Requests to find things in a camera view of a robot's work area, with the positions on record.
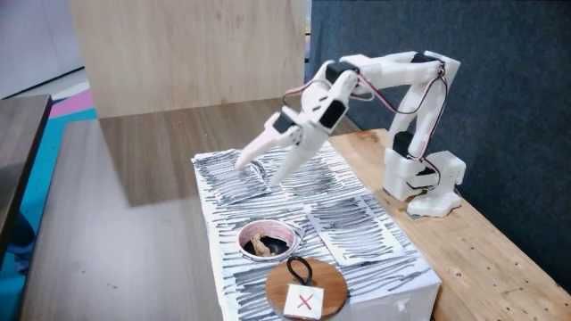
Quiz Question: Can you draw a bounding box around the light wooden board panel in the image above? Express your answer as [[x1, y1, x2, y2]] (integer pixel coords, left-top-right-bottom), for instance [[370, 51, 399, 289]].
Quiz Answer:
[[69, 0, 309, 119]]

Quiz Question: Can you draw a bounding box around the black loop handle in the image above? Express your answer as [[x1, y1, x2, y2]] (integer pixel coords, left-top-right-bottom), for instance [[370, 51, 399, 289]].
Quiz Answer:
[[285, 255, 314, 287]]

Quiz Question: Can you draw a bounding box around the dark wooden table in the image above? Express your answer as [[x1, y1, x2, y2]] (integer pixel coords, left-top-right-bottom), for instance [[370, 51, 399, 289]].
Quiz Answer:
[[0, 94, 54, 268]]

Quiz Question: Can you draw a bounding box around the white box with black scribbles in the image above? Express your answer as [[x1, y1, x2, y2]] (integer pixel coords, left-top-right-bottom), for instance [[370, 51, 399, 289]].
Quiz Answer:
[[191, 142, 443, 321]]

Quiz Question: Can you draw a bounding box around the white paper with red X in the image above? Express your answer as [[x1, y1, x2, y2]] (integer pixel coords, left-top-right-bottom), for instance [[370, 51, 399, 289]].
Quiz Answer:
[[283, 283, 326, 321]]

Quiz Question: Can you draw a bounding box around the red black arm cable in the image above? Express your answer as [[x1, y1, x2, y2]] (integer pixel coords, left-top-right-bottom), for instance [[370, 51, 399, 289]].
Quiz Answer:
[[356, 66, 450, 177]]

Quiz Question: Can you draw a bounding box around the red-lined round cup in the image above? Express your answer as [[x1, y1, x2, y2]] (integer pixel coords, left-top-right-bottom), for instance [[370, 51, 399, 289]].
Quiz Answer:
[[236, 218, 299, 263]]

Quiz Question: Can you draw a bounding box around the round wooden lid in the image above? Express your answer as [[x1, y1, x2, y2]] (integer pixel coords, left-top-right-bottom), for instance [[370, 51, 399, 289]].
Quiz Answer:
[[264, 257, 349, 321]]

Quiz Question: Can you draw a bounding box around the black scribbled paper sheet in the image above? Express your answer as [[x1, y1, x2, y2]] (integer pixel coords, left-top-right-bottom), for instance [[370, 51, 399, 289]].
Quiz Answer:
[[194, 149, 272, 206], [261, 144, 369, 197], [307, 193, 407, 268]]

